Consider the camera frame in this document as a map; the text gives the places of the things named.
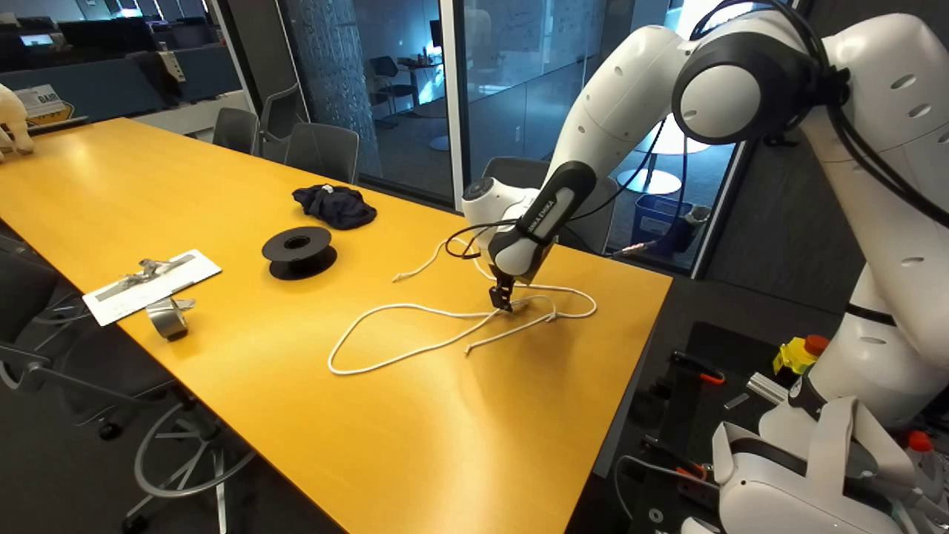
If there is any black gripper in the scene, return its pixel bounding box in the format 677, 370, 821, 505
485, 271, 528, 317

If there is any white string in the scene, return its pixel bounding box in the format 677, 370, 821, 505
322, 234, 603, 379

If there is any grey office chair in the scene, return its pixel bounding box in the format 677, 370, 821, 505
211, 103, 264, 158
465, 155, 557, 216
282, 118, 364, 188
256, 80, 312, 143
0, 231, 260, 534

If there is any black filament spool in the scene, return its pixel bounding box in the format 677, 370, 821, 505
259, 222, 340, 286

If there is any yellow red emergency stop button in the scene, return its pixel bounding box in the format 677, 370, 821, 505
770, 333, 834, 379

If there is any silver metal tape roll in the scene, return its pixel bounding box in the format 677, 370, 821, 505
144, 293, 198, 344

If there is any white VR headset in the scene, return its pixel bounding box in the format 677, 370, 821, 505
709, 394, 926, 534

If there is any small cardboard box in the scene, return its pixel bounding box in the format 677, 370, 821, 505
11, 84, 73, 132

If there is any white plush toy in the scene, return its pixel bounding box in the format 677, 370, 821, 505
0, 84, 39, 158

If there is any red handled tool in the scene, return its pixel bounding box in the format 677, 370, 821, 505
671, 462, 718, 488

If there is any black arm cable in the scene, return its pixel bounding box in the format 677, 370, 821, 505
442, 0, 949, 262

